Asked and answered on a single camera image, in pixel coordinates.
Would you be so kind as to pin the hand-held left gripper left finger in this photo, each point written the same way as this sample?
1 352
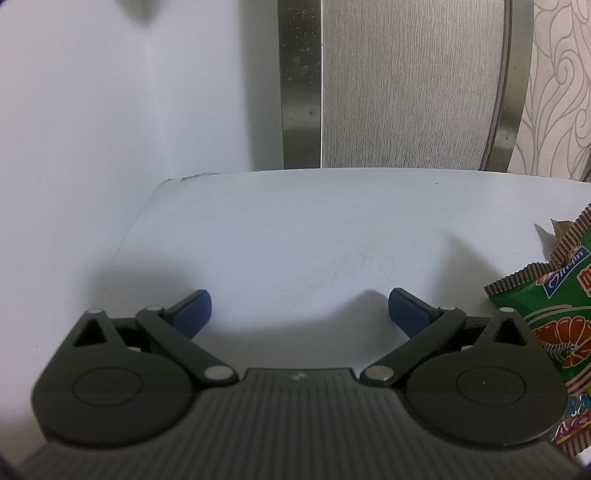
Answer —
191 314

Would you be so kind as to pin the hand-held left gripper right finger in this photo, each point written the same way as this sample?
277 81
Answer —
408 311

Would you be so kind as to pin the green shrimp cracker bag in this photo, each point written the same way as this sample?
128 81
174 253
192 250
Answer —
563 341

